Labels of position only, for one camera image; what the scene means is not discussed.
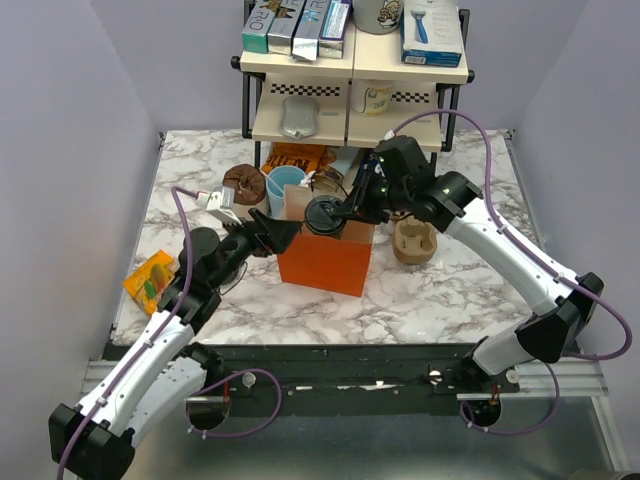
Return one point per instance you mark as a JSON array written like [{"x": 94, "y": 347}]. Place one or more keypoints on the orange snack bag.
[{"x": 307, "y": 157}]

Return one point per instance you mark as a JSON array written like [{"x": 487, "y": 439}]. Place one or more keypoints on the blue Doritos chip bag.
[{"x": 366, "y": 160}]

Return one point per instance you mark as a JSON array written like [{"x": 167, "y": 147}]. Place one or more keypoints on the orange snack packet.
[{"x": 147, "y": 283}]

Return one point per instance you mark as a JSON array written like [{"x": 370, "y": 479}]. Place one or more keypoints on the teal toothpaste box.
[{"x": 257, "y": 26}]

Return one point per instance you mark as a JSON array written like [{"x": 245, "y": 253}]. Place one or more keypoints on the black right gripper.
[{"x": 357, "y": 204}]

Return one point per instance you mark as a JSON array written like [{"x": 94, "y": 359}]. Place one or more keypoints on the black plastic cup lid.
[{"x": 320, "y": 216}]

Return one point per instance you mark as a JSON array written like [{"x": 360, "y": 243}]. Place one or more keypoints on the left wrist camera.
[{"x": 219, "y": 204}]

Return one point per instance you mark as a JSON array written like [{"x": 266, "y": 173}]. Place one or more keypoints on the white printed paper cup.
[{"x": 370, "y": 97}]

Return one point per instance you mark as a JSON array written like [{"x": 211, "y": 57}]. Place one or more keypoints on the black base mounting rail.
[{"x": 341, "y": 380}]

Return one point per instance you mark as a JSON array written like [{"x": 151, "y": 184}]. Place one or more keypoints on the purple white toothpaste box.
[{"x": 333, "y": 33}]

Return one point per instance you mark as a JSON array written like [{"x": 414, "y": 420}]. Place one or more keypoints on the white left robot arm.
[{"x": 98, "y": 437}]

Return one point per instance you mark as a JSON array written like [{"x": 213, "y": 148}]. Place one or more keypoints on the silver blue toothpaste box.
[{"x": 306, "y": 39}]

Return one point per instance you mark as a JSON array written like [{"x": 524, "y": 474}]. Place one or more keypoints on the brown cardboard cup carrier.
[{"x": 414, "y": 242}]

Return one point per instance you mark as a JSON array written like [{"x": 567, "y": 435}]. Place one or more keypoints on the cream two-tier shelf rack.
[{"x": 268, "y": 79}]

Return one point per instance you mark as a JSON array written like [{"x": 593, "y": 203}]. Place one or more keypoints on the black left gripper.
[{"x": 266, "y": 235}]

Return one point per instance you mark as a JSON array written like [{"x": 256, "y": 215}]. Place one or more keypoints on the grey cartoon mug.
[{"x": 377, "y": 16}]

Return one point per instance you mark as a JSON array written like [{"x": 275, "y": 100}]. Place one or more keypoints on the orange paper gift bag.
[{"x": 338, "y": 264}]

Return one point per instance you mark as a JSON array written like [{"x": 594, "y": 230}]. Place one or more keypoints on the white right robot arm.
[{"x": 560, "y": 299}]

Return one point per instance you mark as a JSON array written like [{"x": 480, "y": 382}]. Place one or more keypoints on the blue razor package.
[{"x": 431, "y": 33}]

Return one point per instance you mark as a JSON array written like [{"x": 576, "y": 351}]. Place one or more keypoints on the light blue cup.
[{"x": 276, "y": 181}]

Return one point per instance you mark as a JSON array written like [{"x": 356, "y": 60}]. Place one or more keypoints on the olive brown small package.
[{"x": 328, "y": 182}]

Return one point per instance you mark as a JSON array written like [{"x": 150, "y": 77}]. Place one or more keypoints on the brown and white pouch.
[{"x": 249, "y": 187}]

